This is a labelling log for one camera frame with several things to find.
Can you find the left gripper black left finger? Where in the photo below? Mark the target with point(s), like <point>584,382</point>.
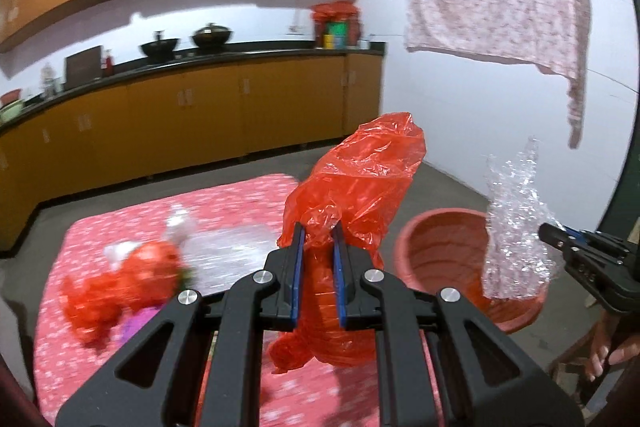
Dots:
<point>198,361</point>

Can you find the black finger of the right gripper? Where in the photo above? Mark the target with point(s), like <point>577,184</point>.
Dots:
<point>568,241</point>

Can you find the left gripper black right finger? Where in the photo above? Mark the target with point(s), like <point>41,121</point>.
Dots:
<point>440,361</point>

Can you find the clear bubble wrap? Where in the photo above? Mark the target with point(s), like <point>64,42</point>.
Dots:
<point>517,265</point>

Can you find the red plastic bag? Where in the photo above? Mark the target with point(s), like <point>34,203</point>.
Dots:
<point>359,185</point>

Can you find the lower wooden kitchen cabinets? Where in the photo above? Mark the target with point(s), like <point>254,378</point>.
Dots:
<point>182,115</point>

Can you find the person's hand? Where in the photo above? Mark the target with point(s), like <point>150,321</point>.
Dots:
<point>601,350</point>

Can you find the white plastic bag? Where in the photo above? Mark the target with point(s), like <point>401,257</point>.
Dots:
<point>213,258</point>

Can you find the red floral tablecloth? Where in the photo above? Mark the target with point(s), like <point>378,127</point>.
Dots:
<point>199,360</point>

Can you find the orange-red plastic bag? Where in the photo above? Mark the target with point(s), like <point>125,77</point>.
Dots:
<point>148,277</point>

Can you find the purple plastic bag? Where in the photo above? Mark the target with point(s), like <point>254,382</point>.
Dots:
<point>134,323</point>

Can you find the red plastic basket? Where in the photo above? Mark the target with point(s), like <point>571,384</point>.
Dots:
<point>446,247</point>

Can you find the black wok with utensil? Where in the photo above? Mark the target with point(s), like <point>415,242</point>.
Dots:
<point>160,49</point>

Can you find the black wok with lid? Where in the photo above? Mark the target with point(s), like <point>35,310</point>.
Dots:
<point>211,38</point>

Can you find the red bottle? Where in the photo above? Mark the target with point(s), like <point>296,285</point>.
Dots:
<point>107,64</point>

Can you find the brown cutting board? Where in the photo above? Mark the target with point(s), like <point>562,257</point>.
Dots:
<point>83,67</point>

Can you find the glass jar on counter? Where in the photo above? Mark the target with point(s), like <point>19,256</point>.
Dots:
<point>50,82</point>

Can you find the green box on counter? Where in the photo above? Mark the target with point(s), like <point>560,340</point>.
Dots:
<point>336,34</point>

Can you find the stacked bowls on counter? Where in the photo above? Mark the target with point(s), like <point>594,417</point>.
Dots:
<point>11,105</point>

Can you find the red bag on counter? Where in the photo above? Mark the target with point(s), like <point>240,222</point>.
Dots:
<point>323,13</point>

